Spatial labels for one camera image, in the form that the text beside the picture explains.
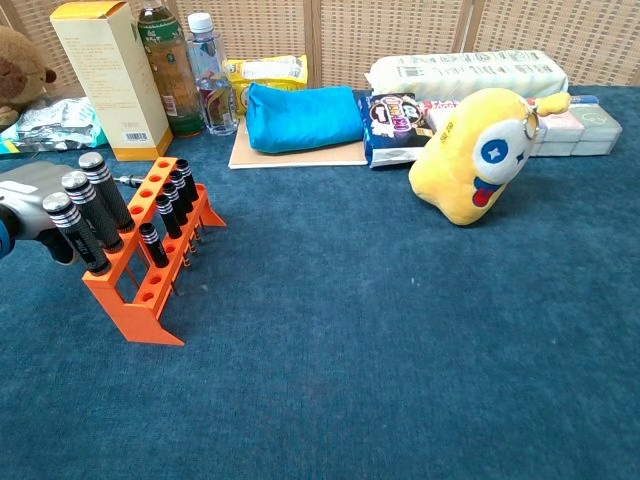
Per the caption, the pastel tissue multipack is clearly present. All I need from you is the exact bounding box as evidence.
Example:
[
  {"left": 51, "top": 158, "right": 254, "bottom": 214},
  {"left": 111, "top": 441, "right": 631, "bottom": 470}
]
[{"left": 422, "top": 104, "right": 624, "bottom": 158}]

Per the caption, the teal wet wipes pack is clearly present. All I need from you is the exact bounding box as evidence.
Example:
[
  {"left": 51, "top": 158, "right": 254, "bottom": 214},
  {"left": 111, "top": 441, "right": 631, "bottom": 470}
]
[{"left": 0, "top": 96, "right": 110, "bottom": 155}]

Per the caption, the blue folded cloth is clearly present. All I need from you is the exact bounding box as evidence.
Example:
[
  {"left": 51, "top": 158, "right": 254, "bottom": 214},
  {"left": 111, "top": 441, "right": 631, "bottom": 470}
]
[{"left": 245, "top": 82, "right": 366, "bottom": 155}]

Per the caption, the yellow snack bag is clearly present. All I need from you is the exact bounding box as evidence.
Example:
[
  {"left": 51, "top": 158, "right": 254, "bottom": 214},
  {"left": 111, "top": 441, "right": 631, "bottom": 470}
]
[{"left": 223, "top": 53, "right": 309, "bottom": 117}]

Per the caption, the brown capybara plush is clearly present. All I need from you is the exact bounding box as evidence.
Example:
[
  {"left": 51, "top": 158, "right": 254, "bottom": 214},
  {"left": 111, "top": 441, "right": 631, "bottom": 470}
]
[{"left": 0, "top": 24, "right": 58, "bottom": 132}]

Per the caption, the white paper towel pack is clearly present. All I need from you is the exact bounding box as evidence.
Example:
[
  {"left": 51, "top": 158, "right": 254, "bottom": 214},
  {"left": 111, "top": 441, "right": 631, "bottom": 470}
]
[{"left": 364, "top": 48, "right": 570, "bottom": 104}]

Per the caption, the dark purple pad pack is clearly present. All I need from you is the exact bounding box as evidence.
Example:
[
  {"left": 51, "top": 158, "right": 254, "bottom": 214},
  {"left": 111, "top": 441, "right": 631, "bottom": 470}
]
[{"left": 357, "top": 92, "right": 435, "bottom": 169}]

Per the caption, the dark blue carpet mat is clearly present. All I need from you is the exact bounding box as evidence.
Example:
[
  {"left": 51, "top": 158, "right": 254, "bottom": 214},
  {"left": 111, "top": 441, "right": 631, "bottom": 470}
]
[{"left": 0, "top": 84, "right": 640, "bottom": 480}]

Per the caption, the orange tube rack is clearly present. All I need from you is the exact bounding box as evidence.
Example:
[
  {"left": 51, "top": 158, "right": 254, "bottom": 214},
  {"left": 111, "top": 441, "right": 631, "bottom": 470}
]
[{"left": 82, "top": 156, "right": 228, "bottom": 347}]

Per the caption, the wicker folding screen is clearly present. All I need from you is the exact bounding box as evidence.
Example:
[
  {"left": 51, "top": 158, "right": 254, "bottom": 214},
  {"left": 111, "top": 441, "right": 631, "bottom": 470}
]
[{"left": 0, "top": 0, "right": 640, "bottom": 99}]

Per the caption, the yellow plush toy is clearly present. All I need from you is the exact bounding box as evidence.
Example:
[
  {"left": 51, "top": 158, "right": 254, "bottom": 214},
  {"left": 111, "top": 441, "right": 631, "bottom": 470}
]
[{"left": 408, "top": 87, "right": 572, "bottom": 227}]

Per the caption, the tall yellow cream carton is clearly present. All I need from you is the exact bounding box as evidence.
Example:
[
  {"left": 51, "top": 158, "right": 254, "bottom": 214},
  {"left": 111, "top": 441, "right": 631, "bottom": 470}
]
[{"left": 49, "top": 0, "right": 175, "bottom": 163}]

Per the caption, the plastic food wrap box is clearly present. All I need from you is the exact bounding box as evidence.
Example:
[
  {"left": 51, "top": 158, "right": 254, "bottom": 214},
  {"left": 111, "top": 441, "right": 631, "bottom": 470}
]
[{"left": 418, "top": 93, "right": 601, "bottom": 121}]

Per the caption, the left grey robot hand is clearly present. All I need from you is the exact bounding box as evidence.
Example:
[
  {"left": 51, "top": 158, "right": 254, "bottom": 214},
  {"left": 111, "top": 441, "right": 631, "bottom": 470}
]
[{"left": 0, "top": 162, "right": 96, "bottom": 266}]

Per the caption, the clear water bottle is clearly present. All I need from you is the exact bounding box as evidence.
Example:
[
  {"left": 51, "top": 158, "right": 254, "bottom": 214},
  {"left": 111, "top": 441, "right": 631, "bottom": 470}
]
[{"left": 186, "top": 12, "right": 239, "bottom": 137}]

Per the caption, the green tea bottle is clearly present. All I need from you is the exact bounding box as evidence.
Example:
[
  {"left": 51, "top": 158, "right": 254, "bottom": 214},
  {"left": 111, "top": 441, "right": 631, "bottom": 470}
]
[{"left": 136, "top": 0, "right": 206, "bottom": 139}]

